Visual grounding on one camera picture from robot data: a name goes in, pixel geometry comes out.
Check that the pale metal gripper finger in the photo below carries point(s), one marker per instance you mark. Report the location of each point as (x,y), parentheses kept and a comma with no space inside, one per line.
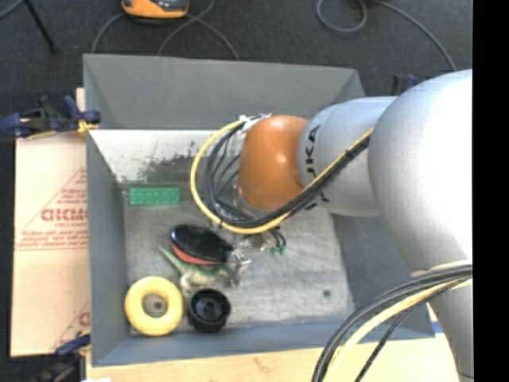
(234,275)
(242,257)

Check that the green toy dinosaur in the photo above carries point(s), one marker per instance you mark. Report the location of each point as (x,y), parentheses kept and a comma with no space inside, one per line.
(196,275)

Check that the black round cap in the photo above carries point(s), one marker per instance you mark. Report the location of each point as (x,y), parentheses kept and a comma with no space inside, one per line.
(208,309)

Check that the black and red oval object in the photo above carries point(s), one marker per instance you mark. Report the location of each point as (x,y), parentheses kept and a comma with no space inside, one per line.
(199,243)

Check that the grey metal bin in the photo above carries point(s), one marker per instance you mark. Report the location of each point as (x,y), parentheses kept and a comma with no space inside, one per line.
(278,293)

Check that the dark green flat block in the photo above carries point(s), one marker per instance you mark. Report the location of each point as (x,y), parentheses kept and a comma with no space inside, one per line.
(154,196)

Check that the brown cardboard board red print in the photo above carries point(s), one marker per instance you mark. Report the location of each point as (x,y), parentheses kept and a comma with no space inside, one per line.
(47,277)

